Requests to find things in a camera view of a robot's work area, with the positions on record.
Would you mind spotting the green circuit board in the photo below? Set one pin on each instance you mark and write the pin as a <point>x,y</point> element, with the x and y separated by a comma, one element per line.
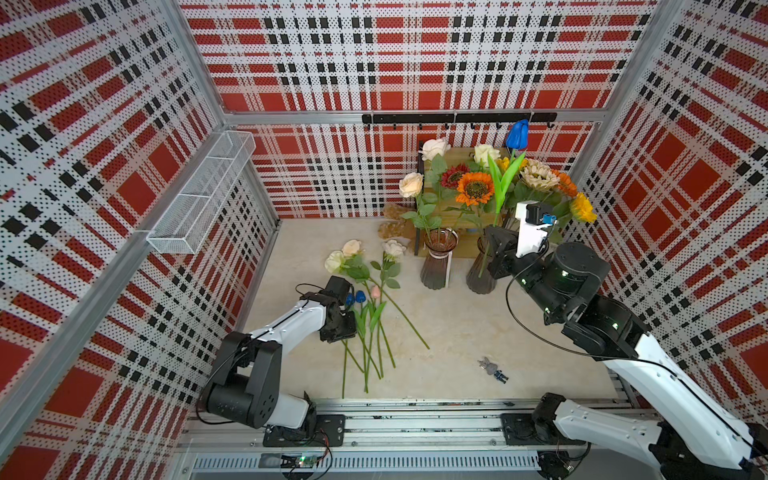
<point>299,462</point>

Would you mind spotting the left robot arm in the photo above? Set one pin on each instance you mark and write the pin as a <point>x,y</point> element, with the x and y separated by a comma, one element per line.
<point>244,385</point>

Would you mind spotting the large cream sunflower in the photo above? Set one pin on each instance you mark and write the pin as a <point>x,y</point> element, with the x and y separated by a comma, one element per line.
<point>534,181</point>

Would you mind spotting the pale pink rose flower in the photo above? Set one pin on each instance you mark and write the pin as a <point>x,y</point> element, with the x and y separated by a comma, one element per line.
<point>433,154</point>

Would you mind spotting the pink glass vase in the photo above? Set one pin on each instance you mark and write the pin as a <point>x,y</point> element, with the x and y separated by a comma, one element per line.
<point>440,244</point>

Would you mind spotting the white rose flower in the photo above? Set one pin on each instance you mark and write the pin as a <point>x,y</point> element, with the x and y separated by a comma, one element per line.
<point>484,155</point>

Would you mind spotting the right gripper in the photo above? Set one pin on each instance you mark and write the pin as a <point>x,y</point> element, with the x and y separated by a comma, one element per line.
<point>508,242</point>

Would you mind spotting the peach rose on table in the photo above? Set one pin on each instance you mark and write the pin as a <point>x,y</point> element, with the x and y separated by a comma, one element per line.
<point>351,248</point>

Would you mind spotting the yellow sunflower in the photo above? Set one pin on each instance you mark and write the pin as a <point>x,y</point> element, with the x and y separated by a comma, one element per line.
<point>578,208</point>
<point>504,163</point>

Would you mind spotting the dark ribbed glass vase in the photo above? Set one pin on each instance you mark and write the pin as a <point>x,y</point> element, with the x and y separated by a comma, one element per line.
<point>478,279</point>

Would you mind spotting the white wire wall basket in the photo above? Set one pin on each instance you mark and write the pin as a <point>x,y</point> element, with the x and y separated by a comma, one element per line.
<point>187,221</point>

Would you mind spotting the black hook rail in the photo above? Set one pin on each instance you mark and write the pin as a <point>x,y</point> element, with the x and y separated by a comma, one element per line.
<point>395,119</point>

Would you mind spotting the wooden two-tier shelf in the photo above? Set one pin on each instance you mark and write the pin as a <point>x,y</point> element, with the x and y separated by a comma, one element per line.
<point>502,182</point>

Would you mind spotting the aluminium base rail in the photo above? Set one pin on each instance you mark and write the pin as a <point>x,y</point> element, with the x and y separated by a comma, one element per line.
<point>403,424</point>

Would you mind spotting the small white rose on table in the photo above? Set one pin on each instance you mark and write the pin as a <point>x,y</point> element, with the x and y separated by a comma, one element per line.
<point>387,269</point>

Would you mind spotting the small grey figurine keychain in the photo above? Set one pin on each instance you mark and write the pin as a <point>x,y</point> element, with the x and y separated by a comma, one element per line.
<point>492,370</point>

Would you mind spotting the red gerbera flower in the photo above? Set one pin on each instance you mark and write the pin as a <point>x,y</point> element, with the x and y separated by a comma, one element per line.
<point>449,190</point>

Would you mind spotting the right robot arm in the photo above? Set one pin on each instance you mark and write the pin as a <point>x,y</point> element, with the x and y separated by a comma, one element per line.
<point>694,438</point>

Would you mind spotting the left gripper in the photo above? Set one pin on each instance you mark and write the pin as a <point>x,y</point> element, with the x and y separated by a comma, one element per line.
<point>349,331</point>

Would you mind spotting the orange gerbera flower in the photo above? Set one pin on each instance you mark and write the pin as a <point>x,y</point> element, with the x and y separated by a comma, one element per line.
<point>566,185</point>
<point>477,192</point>

